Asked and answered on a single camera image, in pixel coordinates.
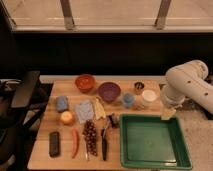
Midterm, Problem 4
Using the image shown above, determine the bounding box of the red chili pepper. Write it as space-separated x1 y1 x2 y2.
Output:
71 128 79 158

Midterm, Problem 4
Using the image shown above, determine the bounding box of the blue cup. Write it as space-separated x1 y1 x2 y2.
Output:
122 93 135 108

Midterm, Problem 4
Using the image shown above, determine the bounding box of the black rectangular block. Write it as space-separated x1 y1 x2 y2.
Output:
49 131 60 157

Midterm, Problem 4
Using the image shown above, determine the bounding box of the light blue cloth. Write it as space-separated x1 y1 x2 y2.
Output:
75 100 94 123

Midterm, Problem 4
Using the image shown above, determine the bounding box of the blue sponge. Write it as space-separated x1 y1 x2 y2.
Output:
56 96 69 112

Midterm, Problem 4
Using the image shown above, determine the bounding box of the yellow apple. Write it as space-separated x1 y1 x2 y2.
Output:
60 111 74 125

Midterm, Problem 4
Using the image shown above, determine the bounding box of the dark red grape bunch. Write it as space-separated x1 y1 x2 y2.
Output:
83 120 97 156

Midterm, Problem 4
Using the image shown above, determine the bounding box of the red bowl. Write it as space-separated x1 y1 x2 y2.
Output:
75 74 95 93

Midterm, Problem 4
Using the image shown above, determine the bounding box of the black chair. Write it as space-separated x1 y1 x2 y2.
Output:
0 71 48 171

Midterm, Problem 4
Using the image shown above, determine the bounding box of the green plastic tray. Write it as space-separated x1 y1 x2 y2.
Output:
120 114 192 171

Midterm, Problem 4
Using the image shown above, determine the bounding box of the white lidded container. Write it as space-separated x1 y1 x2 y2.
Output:
141 89 157 108

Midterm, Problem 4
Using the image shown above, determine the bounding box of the small dark cup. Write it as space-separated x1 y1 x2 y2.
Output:
134 82 145 95

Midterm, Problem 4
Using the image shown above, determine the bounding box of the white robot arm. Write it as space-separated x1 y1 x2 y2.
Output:
160 60 213 120

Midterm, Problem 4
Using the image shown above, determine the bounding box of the black handled knife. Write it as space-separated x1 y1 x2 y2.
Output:
101 121 110 161

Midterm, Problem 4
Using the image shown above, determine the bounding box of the silver fork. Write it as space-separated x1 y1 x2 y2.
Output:
83 135 90 162

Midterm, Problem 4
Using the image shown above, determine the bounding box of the purple bowl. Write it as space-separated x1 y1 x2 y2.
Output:
98 82 121 103

